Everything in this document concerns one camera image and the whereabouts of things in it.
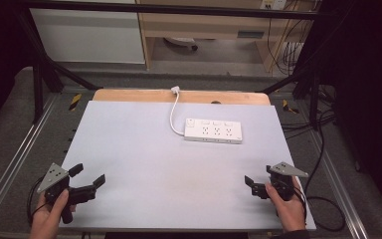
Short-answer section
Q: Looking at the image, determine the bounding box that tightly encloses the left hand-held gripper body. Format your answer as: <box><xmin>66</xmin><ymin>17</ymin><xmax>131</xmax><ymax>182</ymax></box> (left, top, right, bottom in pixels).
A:
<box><xmin>36</xmin><ymin>162</ymin><xmax>97</xmax><ymax>225</ymax></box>

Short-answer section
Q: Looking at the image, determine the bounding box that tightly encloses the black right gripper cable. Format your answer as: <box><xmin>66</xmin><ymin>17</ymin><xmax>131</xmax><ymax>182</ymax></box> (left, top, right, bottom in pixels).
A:
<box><xmin>291</xmin><ymin>109</ymin><xmax>347</xmax><ymax>233</ymax></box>

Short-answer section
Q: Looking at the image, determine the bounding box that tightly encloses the person's left hand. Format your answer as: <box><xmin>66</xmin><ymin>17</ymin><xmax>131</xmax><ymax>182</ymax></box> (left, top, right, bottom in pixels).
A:
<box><xmin>29</xmin><ymin>188</ymin><xmax>78</xmax><ymax>239</ymax></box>

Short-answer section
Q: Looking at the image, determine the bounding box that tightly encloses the bundle of hanging cables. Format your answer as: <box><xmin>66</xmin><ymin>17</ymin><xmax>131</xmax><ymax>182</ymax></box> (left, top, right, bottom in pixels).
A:
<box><xmin>267</xmin><ymin>0</ymin><xmax>322</xmax><ymax>77</ymax></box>

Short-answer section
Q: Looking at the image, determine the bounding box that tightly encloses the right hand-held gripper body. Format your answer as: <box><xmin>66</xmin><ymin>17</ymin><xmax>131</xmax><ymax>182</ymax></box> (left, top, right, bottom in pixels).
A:
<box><xmin>251</xmin><ymin>161</ymin><xmax>309</xmax><ymax>202</ymax></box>

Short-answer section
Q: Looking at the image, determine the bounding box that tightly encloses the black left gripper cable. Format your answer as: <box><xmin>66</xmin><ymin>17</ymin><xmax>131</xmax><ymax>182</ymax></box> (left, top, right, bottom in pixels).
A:
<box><xmin>26</xmin><ymin>177</ymin><xmax>49</xmax><ymax>227</ymax></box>

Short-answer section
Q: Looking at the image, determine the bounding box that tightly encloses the white power strip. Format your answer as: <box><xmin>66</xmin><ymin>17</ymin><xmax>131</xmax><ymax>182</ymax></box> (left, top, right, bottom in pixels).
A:
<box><xmin>183</xmin><ymin>118</ymin><xmax>244</xmax><ymax>145</ymax></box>

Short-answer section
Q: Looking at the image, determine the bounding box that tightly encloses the person's right hand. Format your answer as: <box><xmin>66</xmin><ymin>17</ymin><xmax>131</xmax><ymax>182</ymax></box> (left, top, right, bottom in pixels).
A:
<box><xmin>265</xmin><ymin>182</ymin><xmax>308</xmax><ymax>233</ymax></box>

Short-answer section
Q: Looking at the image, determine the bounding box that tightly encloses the wooden desk with drawer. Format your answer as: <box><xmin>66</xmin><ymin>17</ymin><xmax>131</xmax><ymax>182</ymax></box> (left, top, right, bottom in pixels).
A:
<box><xmin>135</xmin><ymin>0</ymin><xmax>312</xmax><ymax>73</ymax></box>

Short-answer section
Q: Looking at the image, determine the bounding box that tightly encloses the white cabinet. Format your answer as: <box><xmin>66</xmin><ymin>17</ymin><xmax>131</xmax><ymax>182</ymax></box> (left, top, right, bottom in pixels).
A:
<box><xmin>29</xmin><ymin>0</ymin><xmax>146</xmax><ymax>65</ymax></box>

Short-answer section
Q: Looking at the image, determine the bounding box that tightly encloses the office chair base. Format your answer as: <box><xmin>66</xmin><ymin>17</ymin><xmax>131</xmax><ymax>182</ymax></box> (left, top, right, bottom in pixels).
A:
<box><xmin>163</xmin><ymin>37</ymin><xmax>199</xmax><ymax>52</ymax></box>

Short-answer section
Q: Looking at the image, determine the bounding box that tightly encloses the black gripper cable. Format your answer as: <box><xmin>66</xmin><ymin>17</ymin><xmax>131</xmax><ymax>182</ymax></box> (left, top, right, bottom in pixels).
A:
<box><xmin>291</xmin><ymin>109</ymin><xmax>347</xmax><ymax>233</ymax></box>
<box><xmin>26</xmin><ymin>177</ymin><xmax>49</xmax><ymax>227</ymax></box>

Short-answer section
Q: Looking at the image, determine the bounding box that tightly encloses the wooden table board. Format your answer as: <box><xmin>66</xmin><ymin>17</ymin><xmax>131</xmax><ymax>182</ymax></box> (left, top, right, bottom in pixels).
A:
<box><xmin>92</xmin><ymin>88</ymin><xmax>272</xmax><ymax>107</ymax></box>

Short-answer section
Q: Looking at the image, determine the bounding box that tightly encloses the white wall socket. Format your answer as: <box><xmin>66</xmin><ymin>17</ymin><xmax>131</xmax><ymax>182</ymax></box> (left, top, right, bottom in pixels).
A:
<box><xmin>260</xmin><ymin>0</ymin><xmax>287</xmax><ymax>11</ymax></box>

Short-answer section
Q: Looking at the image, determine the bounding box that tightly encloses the black metal frame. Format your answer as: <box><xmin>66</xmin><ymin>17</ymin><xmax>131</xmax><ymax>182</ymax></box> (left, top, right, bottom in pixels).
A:
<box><xmin>14</xmin><ymin>0</ymin><xmax>337</xmax><ymax>132</ymax></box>

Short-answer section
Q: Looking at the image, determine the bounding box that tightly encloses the white power strip cable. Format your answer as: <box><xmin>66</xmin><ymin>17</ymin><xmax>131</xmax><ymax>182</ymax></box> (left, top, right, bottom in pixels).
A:
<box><xmin>168</xmin><ymin>86</ymin><xmax>186</xmax><ymax>136</ymax></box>

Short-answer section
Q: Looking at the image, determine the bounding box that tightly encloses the aluminium floor rail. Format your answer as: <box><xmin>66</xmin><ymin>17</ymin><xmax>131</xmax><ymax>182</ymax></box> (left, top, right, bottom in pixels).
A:
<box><xmin>0</xmin><ymin>94</ymin><xmax>59</xmax><ymax>227</ymax></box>
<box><xmin>306</xmin><ymin>128</ymin><xmax>371</xmax><ymax>239</ymax></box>

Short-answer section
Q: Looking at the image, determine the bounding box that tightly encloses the yellow black striped tape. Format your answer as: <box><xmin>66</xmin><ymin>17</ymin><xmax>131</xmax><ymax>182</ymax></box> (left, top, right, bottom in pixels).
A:
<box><xmin>68</xmin><ymin>93</ymin><xmax>83</xmax><ymax>112</ymax></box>
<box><xmin>282</xmin><ymin>99</ymin><xmax>300</xmax><ymax>115</ymax></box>

